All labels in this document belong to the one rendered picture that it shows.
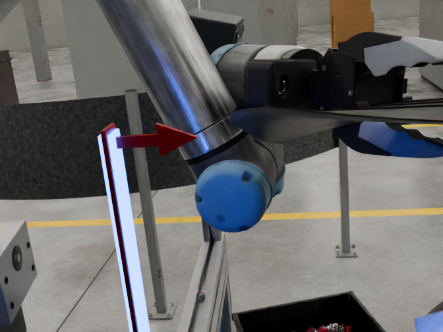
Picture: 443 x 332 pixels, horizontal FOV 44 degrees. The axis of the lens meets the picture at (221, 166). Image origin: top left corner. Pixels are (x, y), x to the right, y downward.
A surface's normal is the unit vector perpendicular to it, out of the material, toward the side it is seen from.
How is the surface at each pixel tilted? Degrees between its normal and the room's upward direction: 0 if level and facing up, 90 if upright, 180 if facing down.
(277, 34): 90
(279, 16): 90
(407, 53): 84
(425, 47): 46
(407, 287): 0
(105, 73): 90
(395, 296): 0
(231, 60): 56
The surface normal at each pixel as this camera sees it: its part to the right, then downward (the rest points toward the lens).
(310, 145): 0.58, 0.19
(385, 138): -0.85, 0.12
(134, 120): -0.14, 0.30
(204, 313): -0.09, -0.95
